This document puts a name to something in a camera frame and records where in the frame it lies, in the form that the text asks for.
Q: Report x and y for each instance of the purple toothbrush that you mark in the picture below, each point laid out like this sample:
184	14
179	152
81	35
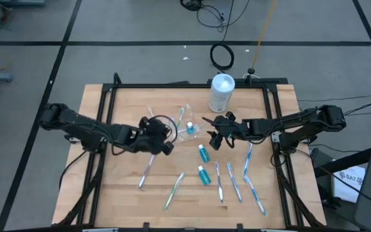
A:
147	170
219	182

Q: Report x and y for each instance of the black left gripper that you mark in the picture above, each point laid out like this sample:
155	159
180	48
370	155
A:
150	138

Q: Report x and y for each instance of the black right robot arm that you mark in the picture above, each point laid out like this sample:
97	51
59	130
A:
301	124

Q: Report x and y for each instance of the blue toothbrush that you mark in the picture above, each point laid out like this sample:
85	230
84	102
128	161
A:
255	195
234	182
247	159

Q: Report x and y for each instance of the white printed paper sheet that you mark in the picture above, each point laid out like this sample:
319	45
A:
349	185

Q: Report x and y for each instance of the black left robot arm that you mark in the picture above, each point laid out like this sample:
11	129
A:
85	127

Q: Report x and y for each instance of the white wipes canister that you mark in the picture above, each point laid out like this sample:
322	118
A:
221	96

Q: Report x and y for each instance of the black knob with white tie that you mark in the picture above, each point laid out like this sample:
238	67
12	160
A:
251	71

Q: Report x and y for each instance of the black diagonal beam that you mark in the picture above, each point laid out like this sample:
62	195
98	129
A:
349	160

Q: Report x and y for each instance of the small blue mouthwash bottle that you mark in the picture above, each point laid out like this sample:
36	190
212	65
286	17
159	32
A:
203	175
190	129
204	154

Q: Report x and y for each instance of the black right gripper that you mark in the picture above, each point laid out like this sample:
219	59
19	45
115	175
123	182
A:
229	129

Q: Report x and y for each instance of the black metal table frame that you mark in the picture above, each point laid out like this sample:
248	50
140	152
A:
172	86

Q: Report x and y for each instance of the green toothbrush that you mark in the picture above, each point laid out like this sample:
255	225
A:
174	191
180	117

